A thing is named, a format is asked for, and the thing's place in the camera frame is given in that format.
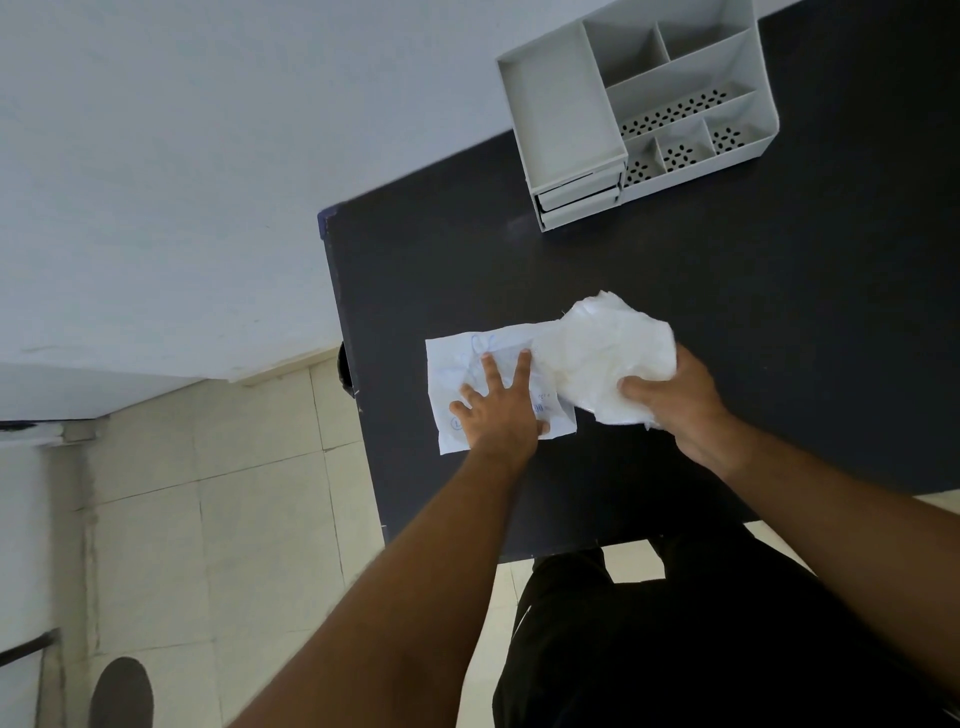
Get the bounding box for person's right hand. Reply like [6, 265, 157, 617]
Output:
[617, 343, 742, 478]

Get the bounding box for person's left hand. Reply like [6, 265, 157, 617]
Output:
[448, 348, 551, 466]

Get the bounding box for white printed packet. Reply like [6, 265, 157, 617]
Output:
[425, 322, 579, 456]

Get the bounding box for white cloth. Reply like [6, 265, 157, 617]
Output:
[531, 291, 679, 431]

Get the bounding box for person's right forearm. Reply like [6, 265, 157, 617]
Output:
[705, 417, 960, 702]

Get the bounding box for person's left forearm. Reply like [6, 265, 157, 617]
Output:
[228, 444, 543, 728]

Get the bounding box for grey organizer drawer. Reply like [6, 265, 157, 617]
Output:
[537, 192, 623, 232]
[536, 174, 624, 213]

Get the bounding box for person's black trousers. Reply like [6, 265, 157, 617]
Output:
[491, 517, 960, 728]

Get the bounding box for grey plastic desk organizer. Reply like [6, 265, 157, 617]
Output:
[496, 0, 781, 232]

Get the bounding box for dark grey rounded object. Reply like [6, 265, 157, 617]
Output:
[88, 657, 156, 728]

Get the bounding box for black metal bar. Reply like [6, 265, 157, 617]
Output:
[0, 628, 61, 669]

